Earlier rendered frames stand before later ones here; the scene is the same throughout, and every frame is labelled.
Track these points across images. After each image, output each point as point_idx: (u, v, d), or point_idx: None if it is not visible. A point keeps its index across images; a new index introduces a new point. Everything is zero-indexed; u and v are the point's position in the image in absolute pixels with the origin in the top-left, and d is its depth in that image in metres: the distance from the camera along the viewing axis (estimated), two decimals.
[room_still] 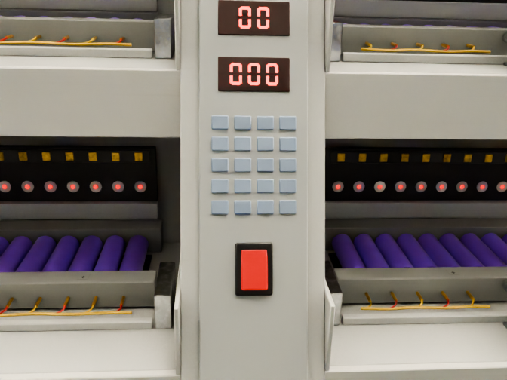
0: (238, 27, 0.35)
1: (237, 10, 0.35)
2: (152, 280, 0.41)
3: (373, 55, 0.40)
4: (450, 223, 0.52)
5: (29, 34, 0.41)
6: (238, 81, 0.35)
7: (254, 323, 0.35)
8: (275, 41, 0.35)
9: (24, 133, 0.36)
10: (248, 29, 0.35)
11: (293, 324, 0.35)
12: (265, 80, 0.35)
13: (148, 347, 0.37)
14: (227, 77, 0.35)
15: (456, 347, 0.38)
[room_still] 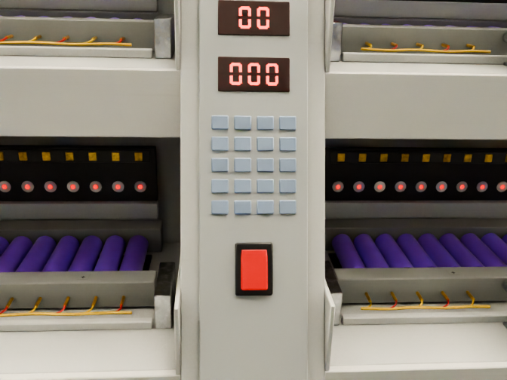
0: (238, 27, 0.35)
1: (237, 10, 0.35)
2: (152, 280, 0.41)
3: (373, 55, 0.40)
4: (450, 223, 0.52)
5: (29, 34, 0.41)
6: (238, 81, 0.35)
7: (254, 323, 0.35)
8: (275, 41, 0.35)
9: (24, 133, 0.36)
10: (248, 29, 0.35)
11: (293, 324, 0.35)
12: (265, 80, 0.35)
13: (148, 347, 0.37)
14: (227, 77, 0.35)
15: (456, 347, 0.38)
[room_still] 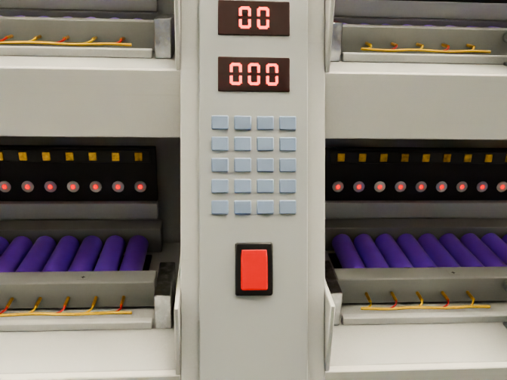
0: (238, 27, 0.35)
1: (237, 10, 0.35)
2: (152, 280, 0.41)
3: (373, 55, 0.40)
4: (450, 223, 0.52)
5: (29, 34, 0.41)
6: (238, 81, 0.35)
7: (254, 323, 0.35)
8: (275, 41, 0.35)
9: (24, 133, 0.36)
10: (248, 29, 0.35)
11: (293, 324, 0.35)
12: (265, 80, 0.35)
13: (148, 347, 0.37)
14: (227, 77, 0.35)
15: (456, 347, 0.38)
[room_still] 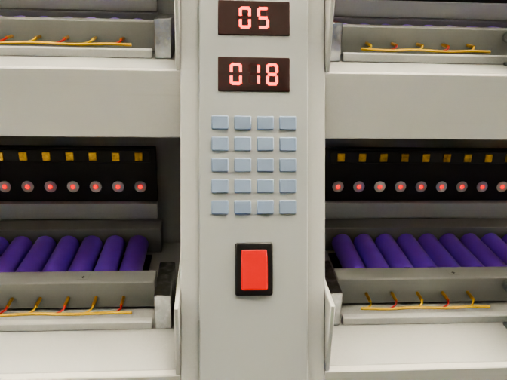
0: (238, 27, 0.35)
1: (237, 10, 0.35)
2: (152, 280, 0.41)
3: (373, 55, 0.40)
4: (450, 223, 0.52)
5: (29, 34, 0.41)
6: (238, 81, 0.35)
7: (254, 323, 0.35)
8: (275, 41, 0.35)
9: (24, 133, 0.36)
10: (248, 29, 0.35)
11: (293, 324, 0.35)
12: (265, 80, 0.35)
13: (148, 347, 0.37)
14: (227, 77, 0.35)
15: (456, 347, 0.38)
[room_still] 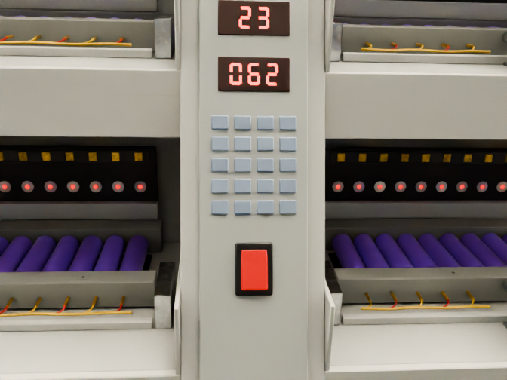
0: (238, 27, 0.35)
1: (237, 10, 0.35)
2: (152, 280, 0.41)
3: (373, 55, 0.40)
4: (450, 223, 0.52)
5: (29, 34, 0.41)
6: (238, 81, 0.35)
7: (254, 323, 0.35)
8: (275, 41, 0.35)
9: (24, 133, 0.36)
10: (248, 29, 0.35)
11: (293, 324, 0.35)
12: (265, 80, 0.35)
13: (148, 347, 0.37)
14: (227, 77, 0.35)
15: (456, 347, 0.38)
